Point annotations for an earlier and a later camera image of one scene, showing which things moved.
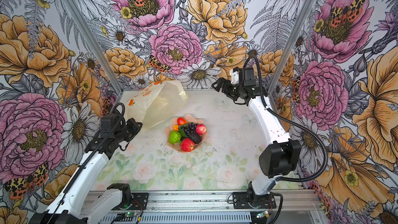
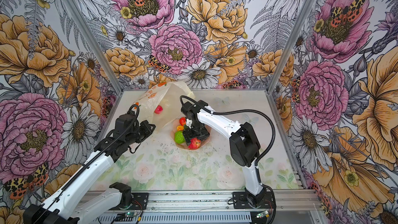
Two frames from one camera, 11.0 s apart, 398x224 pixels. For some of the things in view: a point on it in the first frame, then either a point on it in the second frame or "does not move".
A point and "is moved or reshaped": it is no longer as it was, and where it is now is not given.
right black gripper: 221,81 → 188,134
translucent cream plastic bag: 156,103 is moved or reshaped
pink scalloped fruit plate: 173,121 → 184,145
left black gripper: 135,125 → 146,125
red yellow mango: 181,121 does not move
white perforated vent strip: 181,219 does not move
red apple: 201,129 is moved or reshaped
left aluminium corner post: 87,32 does not move
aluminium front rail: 221,201 does not move
